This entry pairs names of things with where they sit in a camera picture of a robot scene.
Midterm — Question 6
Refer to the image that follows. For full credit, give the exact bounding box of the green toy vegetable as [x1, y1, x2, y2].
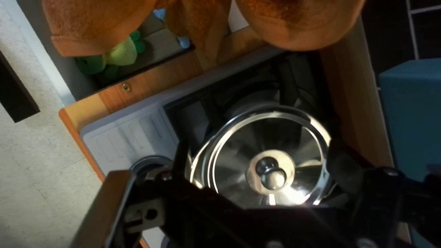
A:
[74, 30, 148, 79]

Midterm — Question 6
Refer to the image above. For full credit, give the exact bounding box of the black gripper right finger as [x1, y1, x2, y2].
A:
[355, 165, 441, 248]

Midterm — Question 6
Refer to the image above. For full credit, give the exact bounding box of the orange cloth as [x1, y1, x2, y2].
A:
[40, 0, 369, 74]

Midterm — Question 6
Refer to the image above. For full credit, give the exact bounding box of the silver pot lid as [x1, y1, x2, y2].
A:
[188, 104, 333, 210]

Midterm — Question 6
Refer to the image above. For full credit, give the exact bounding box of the black toy stove top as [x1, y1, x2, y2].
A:
[159, 50, 384, 211]

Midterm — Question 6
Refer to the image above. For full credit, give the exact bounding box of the toy kitchen cabinet wooden counter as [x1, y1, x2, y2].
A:
[18, 0, 441, 248]

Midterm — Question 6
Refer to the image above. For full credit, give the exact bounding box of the blue box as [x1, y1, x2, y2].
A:
[377, 57, 441, 248]

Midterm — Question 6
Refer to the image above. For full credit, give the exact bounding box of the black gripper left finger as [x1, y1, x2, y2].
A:
[71, 169, 184, 248]

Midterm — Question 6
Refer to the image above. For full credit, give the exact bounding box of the white sink basin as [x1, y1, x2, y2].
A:
[18, 0, 231, 103]

